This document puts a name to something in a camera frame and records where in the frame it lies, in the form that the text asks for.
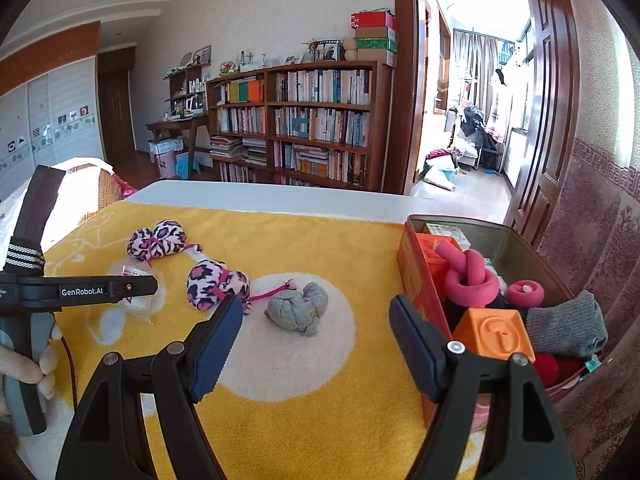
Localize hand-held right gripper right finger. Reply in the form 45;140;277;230
389;294;576;480

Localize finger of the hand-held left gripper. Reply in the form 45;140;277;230
107;276;160;302

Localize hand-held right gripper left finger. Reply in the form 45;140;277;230
62;294;245;480

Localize white plastic bag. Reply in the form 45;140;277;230
87;257;167;346

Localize pink foam knot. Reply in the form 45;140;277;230
434;240;501;307

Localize grey knotted sock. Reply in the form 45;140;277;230
265;281;330;338

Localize pink foam ring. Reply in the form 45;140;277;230
504;280;546;311

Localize red plush ball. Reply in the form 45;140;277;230
534;352;561;389

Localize red tin container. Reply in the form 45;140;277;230
397;214;608;428

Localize grey knit sock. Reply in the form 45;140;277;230
525;290;608;358

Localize person's left hand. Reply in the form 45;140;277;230
0;322;65;400

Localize leopard print sock bundle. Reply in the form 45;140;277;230
186;259;297;316
127;219;202;264

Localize orange rubber cube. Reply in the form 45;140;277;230
452;307;536;367

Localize yellow and white towel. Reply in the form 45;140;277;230
42;202;481;480

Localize small green white carton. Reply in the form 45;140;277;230
422;222;471;251

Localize white storage box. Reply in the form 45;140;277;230
150;139;183;163

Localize wooden desk with hutch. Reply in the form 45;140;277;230
145;64;209;177

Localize dark wooden door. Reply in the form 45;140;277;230
97;47;138;162

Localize white sliding wardrobe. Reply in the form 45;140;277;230
0;57;103;201

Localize patterned pink curtain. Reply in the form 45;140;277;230
532;0;640;480

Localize wooden bookshelf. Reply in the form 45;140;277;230
205;60;396;193

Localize pile of clothes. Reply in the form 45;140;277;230
447;100;501;171

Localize rows of books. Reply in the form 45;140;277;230
210;67;373;188

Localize clothes mannequin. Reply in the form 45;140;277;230
490;67;516;126

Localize grey window curtain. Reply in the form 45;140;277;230
452;30;501;111

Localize tan cardboard box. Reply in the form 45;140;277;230
357;49;398;67

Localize green cardboard box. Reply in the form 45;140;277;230
356;36;399;54

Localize red cardboard box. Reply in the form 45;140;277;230
351;11;396;31

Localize black cable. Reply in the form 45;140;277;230
59;337;81;411

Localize wooden door frame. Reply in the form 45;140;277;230
392;0;538;196

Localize film strip photo frame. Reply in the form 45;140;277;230
315;39;343;63

